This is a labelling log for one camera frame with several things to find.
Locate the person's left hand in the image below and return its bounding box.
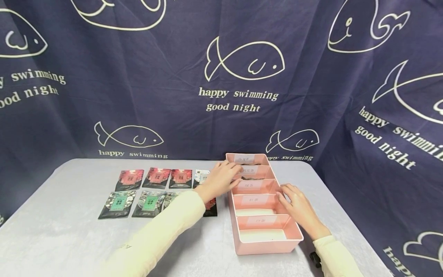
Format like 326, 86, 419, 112
194, 160, 243, 205

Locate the person's right forearm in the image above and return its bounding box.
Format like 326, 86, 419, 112
313, 235, 365, 277

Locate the person's right hand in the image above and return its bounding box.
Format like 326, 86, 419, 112
275, 183, 332, 242

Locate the red label black packet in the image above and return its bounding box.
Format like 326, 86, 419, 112
142, 167, 172, 190
115, 169, 145, 192
168, 169, 193, 190
202, 198, 218, 218

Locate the person's left forearm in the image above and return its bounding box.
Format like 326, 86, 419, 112
100, 190, 207, 277

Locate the black wrist band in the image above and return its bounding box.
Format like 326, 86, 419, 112
308, 252, 323, 269

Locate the green label black packet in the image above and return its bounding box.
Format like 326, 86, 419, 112
98, 190, 137, 220
132, 190, 167, 219
162, 191, 183, 210

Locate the white label black packet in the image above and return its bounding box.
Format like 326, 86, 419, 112
192, 169, 211, 189

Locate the pink divided storage box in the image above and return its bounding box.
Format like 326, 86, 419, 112
225, 153, 305, 256

